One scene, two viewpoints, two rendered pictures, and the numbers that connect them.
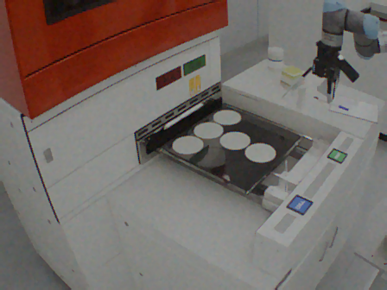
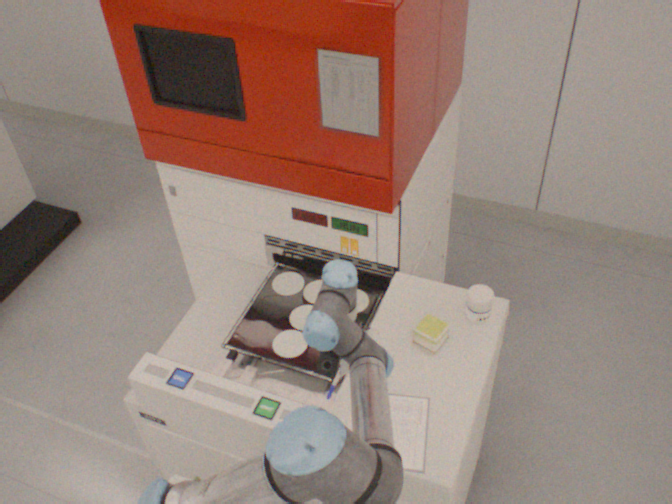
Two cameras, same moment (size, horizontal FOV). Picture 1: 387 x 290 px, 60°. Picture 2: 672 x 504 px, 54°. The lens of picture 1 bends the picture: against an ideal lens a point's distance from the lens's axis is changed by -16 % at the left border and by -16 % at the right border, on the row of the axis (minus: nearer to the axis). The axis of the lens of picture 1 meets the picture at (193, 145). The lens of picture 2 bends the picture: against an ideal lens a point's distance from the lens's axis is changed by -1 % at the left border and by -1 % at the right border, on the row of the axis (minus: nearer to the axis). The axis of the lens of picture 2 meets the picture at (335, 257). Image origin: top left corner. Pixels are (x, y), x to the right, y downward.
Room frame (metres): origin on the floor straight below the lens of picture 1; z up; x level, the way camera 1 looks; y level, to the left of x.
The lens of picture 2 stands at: (0.76, -1.42, 2.42)
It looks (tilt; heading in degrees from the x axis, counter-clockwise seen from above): 44 degrees down; 72
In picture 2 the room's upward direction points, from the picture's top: 4 degrees counter-clockwise
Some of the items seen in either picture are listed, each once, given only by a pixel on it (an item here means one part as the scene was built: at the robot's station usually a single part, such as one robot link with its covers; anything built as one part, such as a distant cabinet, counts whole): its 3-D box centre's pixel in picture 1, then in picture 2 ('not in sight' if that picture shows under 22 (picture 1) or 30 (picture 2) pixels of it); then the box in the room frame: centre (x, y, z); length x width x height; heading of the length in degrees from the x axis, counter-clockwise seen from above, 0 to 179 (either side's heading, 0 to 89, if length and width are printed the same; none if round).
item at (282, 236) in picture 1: (317, 196); (228, 409); (0.77, -0.36, 0.89); 0.55 x 0.09 x 0.14; 137
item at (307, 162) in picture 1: (301, 175); (273, 394); (0.90, -0.34, 0.87); 0.36 x 0.08 x 0.03; 137
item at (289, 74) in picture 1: (292, 77); (431, 334); (1.34, -0.41, 1.00); 0.07 x 0.07 x 0.07; 32
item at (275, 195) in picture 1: (278, 197); (221, 372); (0.79, -0.23, 0.89); 0.08 x 0.03 x 0.03; 47
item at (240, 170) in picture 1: (233, 141); (305, 317); (1.07, -0.13, 0.90); 0.34 x 0.34 x 0.01; 47
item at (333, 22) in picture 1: (334, 15); (339, 287); (1.07, -0.47, 1.35); 0.09 x 0.08 x 0.11; 52
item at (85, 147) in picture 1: (141, 113); (276, 225); (1.08, 0.16, 1.02); 0.82 x 0.03 x 0.40; 137
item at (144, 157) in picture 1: (183, 123); (328, 269); (1.20, 0.03, 0.89); 0.44 x 0.02 x 0.10; 137
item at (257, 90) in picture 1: (307, 106); (419, 380); (1.29, -0.47, 0.89); 0.62 x 0.35 x 0.14; 47
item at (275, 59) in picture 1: (275, 59); (478, 304); (1.51, -0.38, 1.01); 0.07 x 0.07 x 0.10
